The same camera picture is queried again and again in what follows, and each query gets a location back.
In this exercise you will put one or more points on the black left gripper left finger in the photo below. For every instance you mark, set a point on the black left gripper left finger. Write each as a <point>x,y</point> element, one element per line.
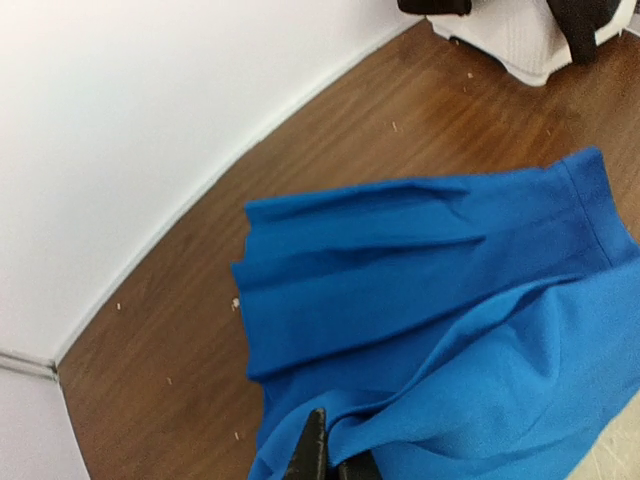
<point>310,457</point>

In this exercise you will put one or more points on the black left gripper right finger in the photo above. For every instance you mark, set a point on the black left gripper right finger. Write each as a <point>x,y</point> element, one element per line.
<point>359,467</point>

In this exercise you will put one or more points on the black garment in basket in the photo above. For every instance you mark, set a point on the black garment in basket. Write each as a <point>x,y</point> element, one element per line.
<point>578,20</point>

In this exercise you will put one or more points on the blue pleated skirt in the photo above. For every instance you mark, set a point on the blue pleated skirt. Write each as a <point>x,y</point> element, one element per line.
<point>463,327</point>

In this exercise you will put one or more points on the white laundry basket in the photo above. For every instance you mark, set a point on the white laundry basket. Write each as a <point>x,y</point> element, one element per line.
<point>522,35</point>

